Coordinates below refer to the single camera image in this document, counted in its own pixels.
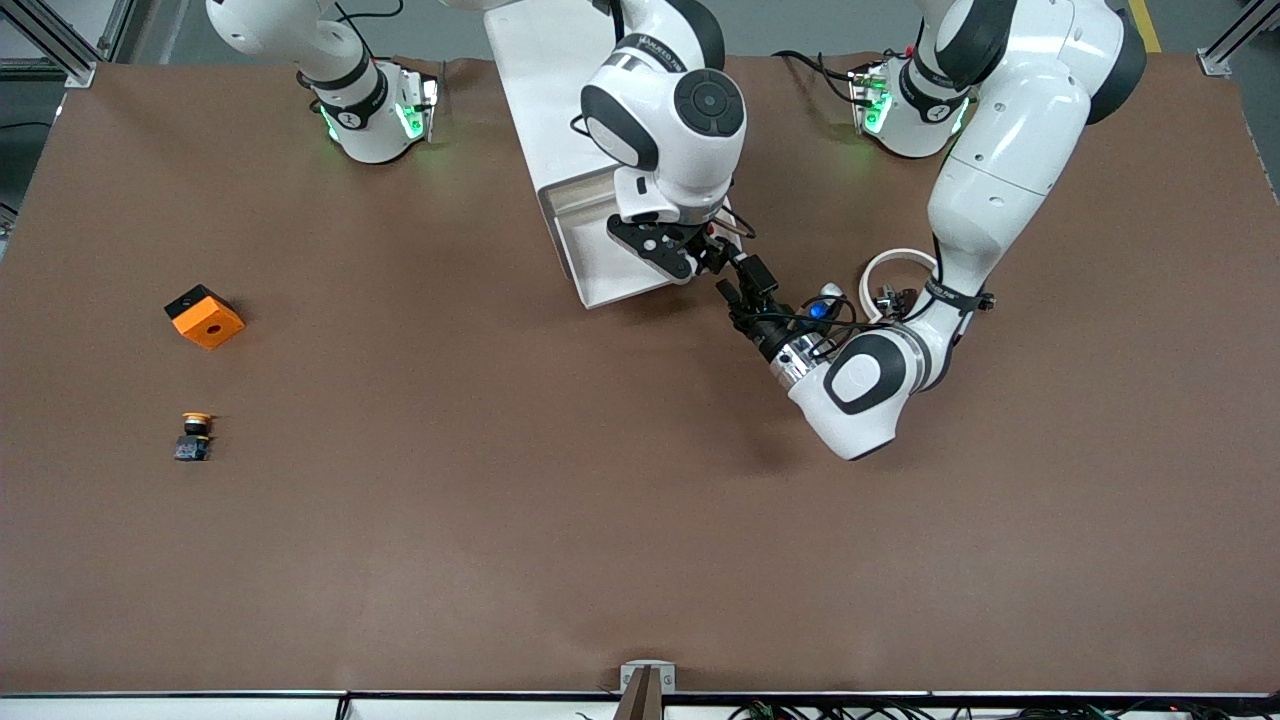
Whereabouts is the orange cap push button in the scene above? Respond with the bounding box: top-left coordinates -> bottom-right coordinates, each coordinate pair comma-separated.
174,411 -> 215,463

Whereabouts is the grey metal bracket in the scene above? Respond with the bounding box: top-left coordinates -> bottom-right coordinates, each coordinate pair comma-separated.
620,660 -> 677,694

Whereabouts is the aluminium frame profile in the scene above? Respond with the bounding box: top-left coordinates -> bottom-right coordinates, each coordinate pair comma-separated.
1197,0 -> 1280,79
0,0 -> 98,89

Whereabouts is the orange and black button box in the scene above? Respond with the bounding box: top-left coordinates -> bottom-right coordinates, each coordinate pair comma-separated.
164,284 -> 247,351

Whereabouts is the black cable bundle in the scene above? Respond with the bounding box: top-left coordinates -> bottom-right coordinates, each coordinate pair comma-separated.
728,700 -> 1280,720

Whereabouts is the white curved plastic ring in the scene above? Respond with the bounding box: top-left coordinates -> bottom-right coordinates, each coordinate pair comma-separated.
860,247 -> 943,323

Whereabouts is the white table edge rail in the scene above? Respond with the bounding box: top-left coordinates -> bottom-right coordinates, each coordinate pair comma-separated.
0,690 -> 1280,720

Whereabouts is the black base cable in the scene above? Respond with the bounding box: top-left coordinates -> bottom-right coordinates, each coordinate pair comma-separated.
772,48 -> 863,106

